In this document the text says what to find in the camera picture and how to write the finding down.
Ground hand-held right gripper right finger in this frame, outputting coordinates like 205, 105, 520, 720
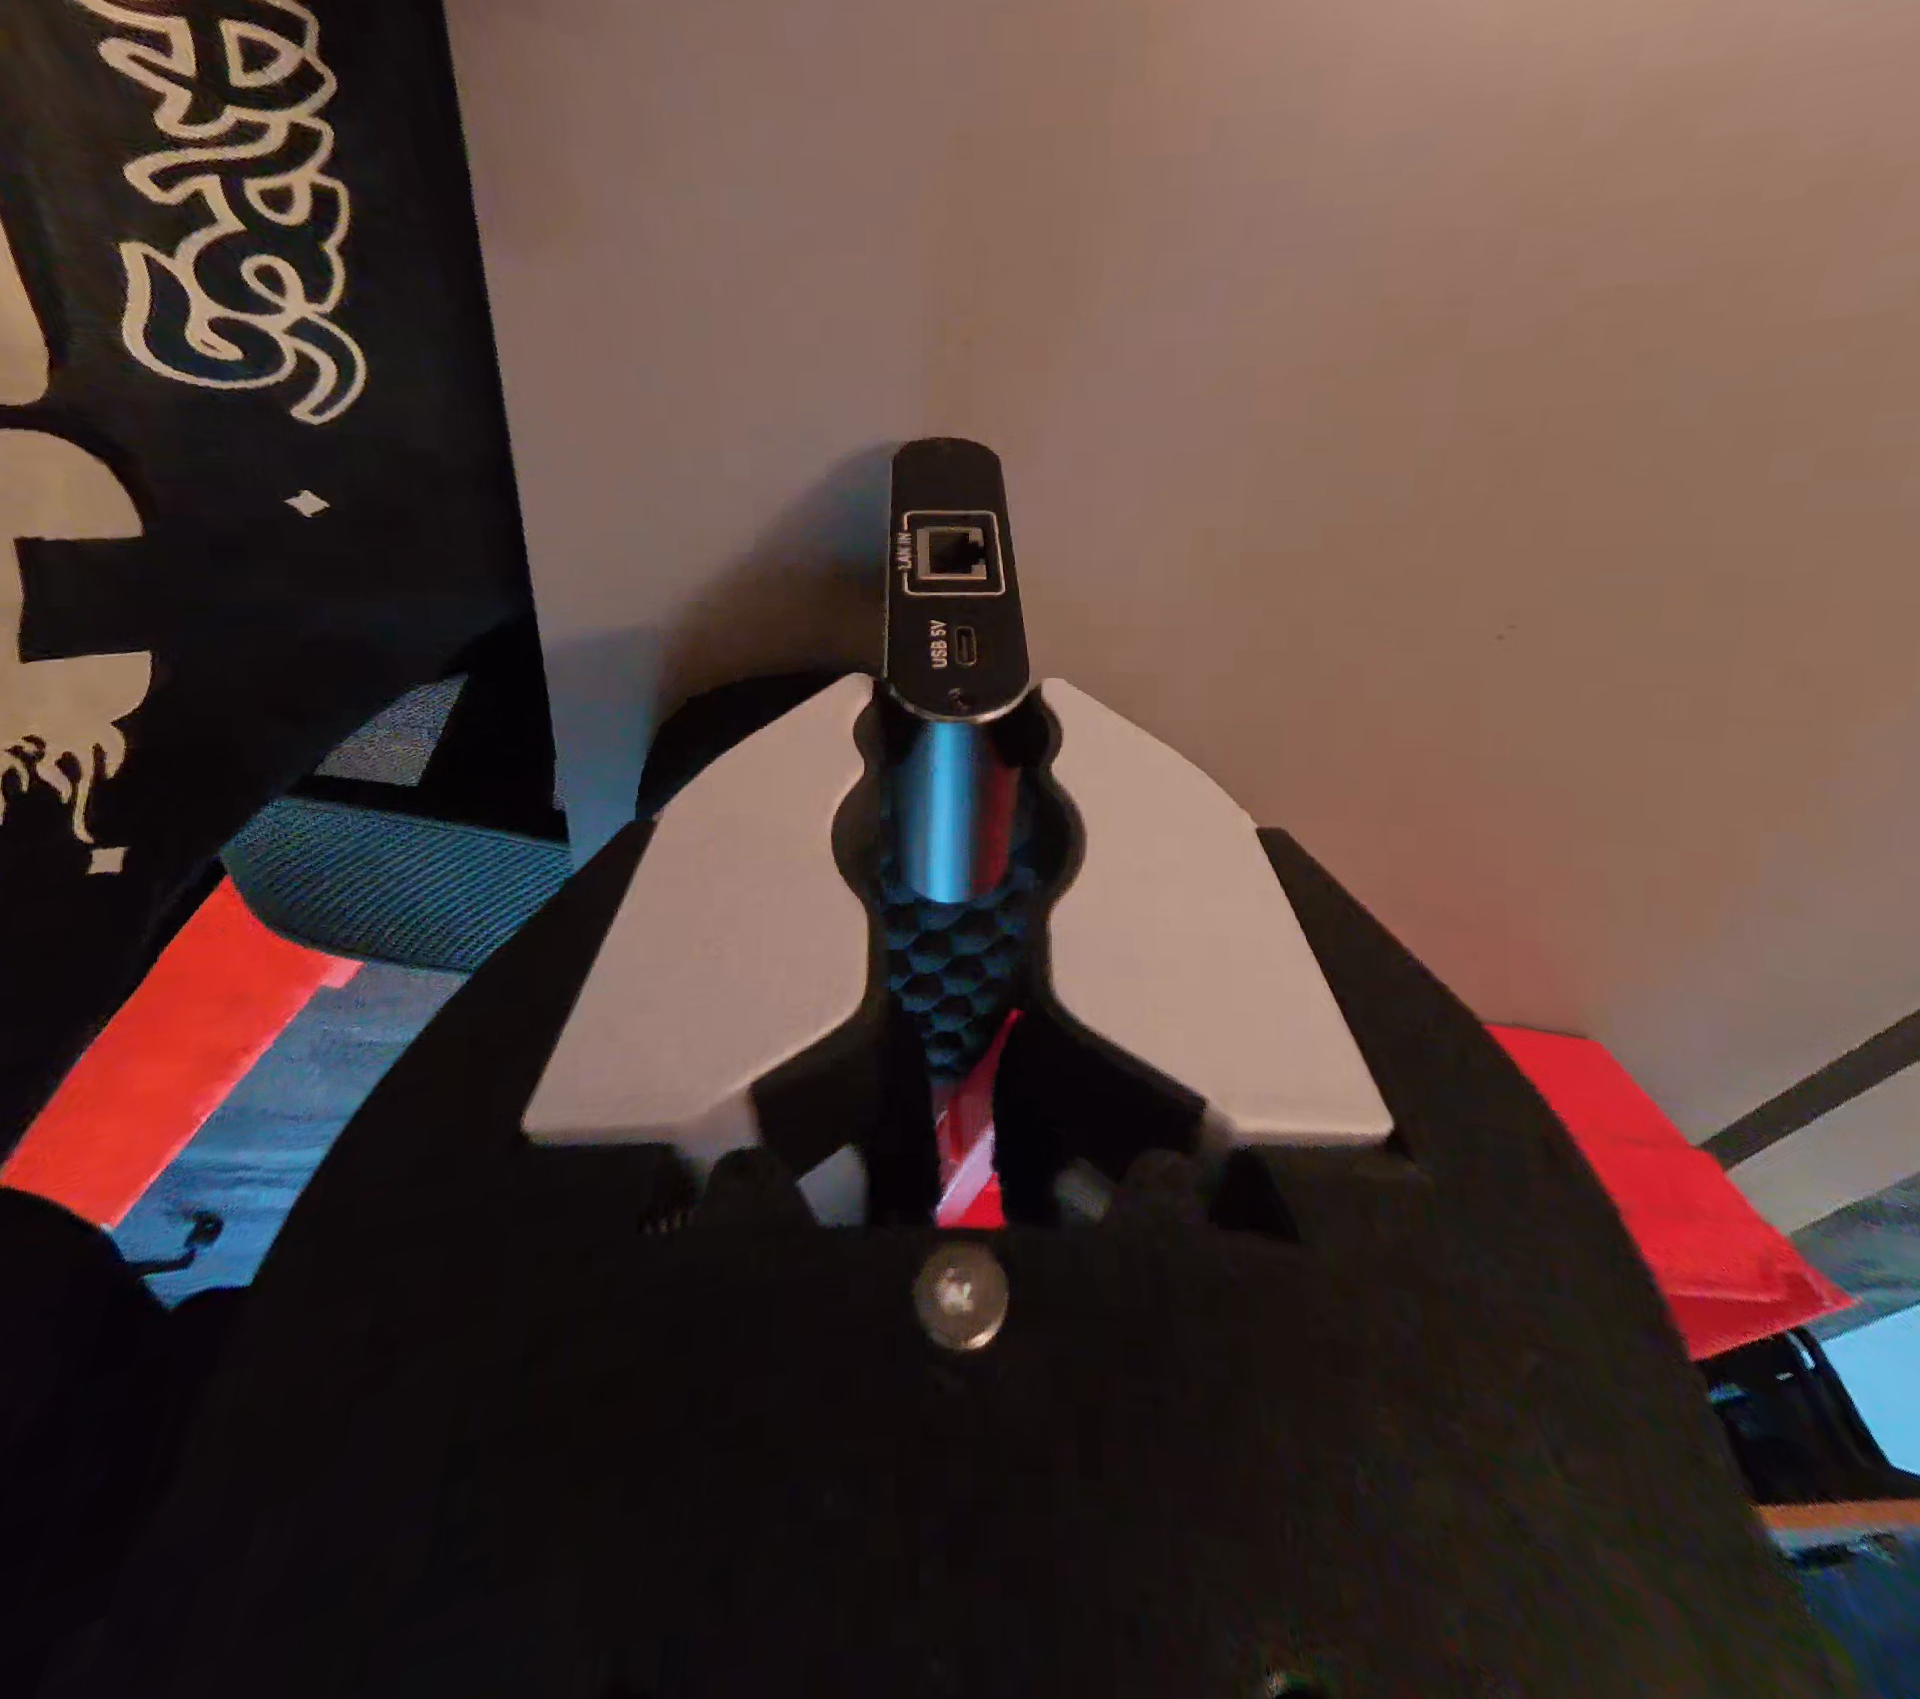
1033, 676, 1401, 1152

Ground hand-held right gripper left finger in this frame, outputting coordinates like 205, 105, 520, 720
520, 672, 884, 1152

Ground black ethernet switch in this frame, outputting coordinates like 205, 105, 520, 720
878, 436, 1039, 906

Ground black chair armrest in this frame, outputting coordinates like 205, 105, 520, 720
636, 669, 1039, 1089

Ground mesh office chair seat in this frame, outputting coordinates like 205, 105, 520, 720
223, 669, 577, 978

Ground red flat object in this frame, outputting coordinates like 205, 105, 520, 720
1480, 1020, 1858, 1368
0, 872, 365, 1233

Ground person's black printed shirt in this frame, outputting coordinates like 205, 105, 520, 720
0, 0, 577, 1140

